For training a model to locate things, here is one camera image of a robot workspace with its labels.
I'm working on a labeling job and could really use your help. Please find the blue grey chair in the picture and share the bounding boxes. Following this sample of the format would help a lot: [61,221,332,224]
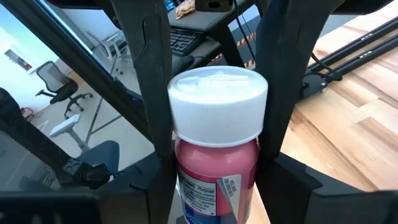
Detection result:
[76,139,121,175]

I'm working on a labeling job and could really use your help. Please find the wall sign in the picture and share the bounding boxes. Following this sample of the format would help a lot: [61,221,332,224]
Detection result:
[4,49,34,72]

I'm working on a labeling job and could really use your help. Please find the black keyboard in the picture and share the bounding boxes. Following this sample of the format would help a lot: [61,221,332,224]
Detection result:
[169,27,208,57]

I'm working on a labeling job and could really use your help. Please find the dark grey desk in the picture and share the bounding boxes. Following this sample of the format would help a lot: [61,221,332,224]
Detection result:
[166,0,261,68]

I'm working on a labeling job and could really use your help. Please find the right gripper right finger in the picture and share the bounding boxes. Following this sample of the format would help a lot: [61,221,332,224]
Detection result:
[255,0,398,224]

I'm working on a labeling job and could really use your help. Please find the white stool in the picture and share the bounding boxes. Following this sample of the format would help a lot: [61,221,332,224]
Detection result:
[49,113,91,153]

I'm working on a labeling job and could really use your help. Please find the black office chair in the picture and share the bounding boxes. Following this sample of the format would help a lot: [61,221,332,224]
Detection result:
[34,60,94,119]

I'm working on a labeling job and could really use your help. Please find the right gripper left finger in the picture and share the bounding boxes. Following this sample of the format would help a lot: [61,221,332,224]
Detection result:
[0,0,178,224]

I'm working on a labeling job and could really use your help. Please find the person's hand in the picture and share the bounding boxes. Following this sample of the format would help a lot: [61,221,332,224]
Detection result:
[175,0,196,20]

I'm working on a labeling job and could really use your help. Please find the black table frame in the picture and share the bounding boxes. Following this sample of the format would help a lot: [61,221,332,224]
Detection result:
[0,0,398,194]

